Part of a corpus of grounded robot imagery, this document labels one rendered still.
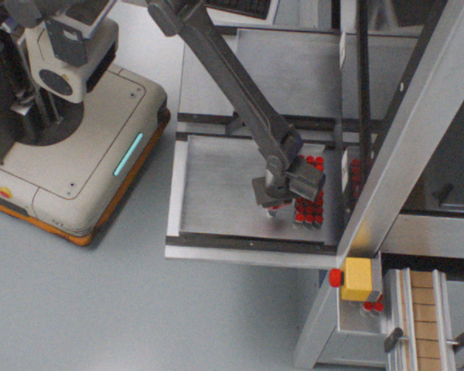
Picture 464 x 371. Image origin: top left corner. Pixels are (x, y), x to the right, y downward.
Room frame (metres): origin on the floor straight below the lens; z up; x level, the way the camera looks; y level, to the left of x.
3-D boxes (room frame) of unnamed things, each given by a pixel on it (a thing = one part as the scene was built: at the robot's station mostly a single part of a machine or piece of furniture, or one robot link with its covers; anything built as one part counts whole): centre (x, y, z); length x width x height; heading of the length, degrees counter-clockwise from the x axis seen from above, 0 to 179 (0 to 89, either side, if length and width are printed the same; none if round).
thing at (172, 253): (1.00, -0.08, 0.87); 0.70 x 0.48 x 0.02; 3
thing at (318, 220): (0.83, -0.20, 0.90); 0.18 x 0.02 x 0.05; 2
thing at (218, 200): (0.83, -0.04, 0.90); 0.34 x 0.26 x 0.04; 92
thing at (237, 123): (0.99, 0.07, 0.91); 0.14 x 0.03 x 0.06; 92
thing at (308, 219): (0.83, -0.18, 0.90); 0.18 x 0.02 x 0.05; 2
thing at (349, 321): (0.57, -0.33, 0.87); 0.14 x 0.13 x 0.02; 93
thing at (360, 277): (0.59, -0.28, 1.00); 0.08 x 0.07 x 0.07; 93
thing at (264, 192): (0.78, -0.09, 1.04); 0.10 x 0.07 x 0.07; 107
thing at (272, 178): (0.77, -0.10, 1.10); 0.07 x 0.06 x 0.07; 65
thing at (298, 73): (1.17, -0.14, 0.90); 0.34 x 0.26 x 0.04; 93
